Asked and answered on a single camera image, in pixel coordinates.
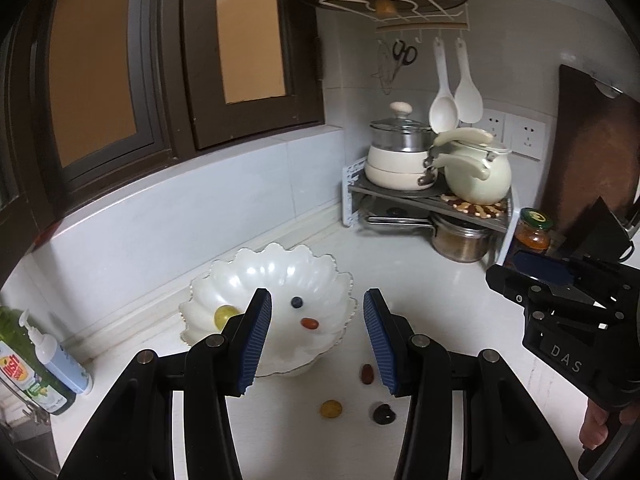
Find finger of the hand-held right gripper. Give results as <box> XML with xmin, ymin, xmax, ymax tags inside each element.
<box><xmin>512</xmin><ymin>251</ymin><xmax>633</xmax><ymax>306</ymax></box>
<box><xmin>486</xmin><ymin>262</ymin><xmax>601</xmax><ymax>331</ymax></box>

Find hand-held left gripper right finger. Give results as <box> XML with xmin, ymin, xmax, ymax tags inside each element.
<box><xmin>363</xmin><ymin>288</ymin><xmax>581</xmax><ymax>480</ymax></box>

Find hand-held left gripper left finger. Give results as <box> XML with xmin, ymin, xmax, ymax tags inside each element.
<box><xmin>59</xmin><ymin>287</ymin><xmax>273</xmax><ymax>480</ymax></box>

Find white scalloped bowl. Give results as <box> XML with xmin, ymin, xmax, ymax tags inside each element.
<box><xmin>179</xmin><ymin>242</ymin><xmax>357</xmax><ymax>378</ymax></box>

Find person's right hand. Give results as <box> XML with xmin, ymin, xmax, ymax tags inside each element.
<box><xmin>579</xmin><ymin>400</ymin><xmax>636</xmax><ymax>453</ymax></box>

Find glass jar of sauce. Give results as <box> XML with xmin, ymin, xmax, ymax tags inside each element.
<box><xmin>511</xmin><ymin>207</ymin><xmax>553</xmax><ymax>256</ymax></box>

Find stainless steel pot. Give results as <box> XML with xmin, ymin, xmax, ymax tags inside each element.
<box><xmin>431</xmin><ymin>212</ymin><xmax>493</xmax><ymax>263</ymax></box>

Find woven trivet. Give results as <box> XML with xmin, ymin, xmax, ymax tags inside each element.
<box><xmin>446</xmin><ymin>195</ymin><xmax>507</xmax><ymax>218</ymax></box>

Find cream ceramic kettle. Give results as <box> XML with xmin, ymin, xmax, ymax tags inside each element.
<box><xmin>431</xmin><ymin>127</ymin><xmax>513</xmax><ymax>206</ymax></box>

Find dark wooden cutting board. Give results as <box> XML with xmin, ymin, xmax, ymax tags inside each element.
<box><xmin>547</xmin><ymin>64</ymin><xmax>640</xmax><ymax>241</ymax></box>

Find pan with glass lid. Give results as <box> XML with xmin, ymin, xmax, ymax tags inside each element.
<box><xmin>362</xmin><ymin>197</ymin><xmax>436</xmax><ymax>228</ymax></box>

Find grey corner shelf rack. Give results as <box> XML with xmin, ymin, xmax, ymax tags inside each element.
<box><xmin>342</xmin><ymin>156</ymin><xmax>516</xmax><ymax>266</ymax></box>

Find white rice paddle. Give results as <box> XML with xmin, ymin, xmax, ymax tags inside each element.
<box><xmin>454</xmin><ymin>37</ymin><xmax>484</xmax><ymax>124</ymax></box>

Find steel pot with glass lid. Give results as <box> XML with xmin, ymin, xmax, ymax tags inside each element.
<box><xmin>370</xmin><ymin>101</ymin><xmax>436</xmax><ymax>153</ymax></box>

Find white spoon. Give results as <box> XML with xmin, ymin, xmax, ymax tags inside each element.
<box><xmin>428</xmin><ymin>37</ymin><xmax>459</xmax><ymax>133</ymax></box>

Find white pump bottle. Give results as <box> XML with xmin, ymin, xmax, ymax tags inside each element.
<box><xmin>19</xmin><ymin>309</ymin><xmax>93</xmax><ymax>395</ymax></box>

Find green dish soap bottle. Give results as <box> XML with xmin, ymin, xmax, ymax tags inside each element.
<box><xmin>0</xmin><ymin>305</ymin><xmax>76</xmax><ymax>416</ymax></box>

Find black scissors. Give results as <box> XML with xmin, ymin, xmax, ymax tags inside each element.
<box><xmin>392</xmin><ymin>39</ymin><xmax>418</xmax><ymax>67</ymax></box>

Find brown wooden window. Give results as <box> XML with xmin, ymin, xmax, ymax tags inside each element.
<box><xmin>0</xmin><ymin>0</ymin><xmax>326</xmax><ymax>211</ymax></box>

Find white wall socket panel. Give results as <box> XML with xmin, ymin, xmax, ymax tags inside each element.
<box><xmin>480</xmin><ymin>109</ymin><xmax>548</xmax><ymax>162</ymax></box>

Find hanging wire tool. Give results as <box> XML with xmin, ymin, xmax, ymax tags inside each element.
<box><xmin>370</xmin><ymin>40</ymin><xmax>401</xmax><ymax>96</ymax></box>

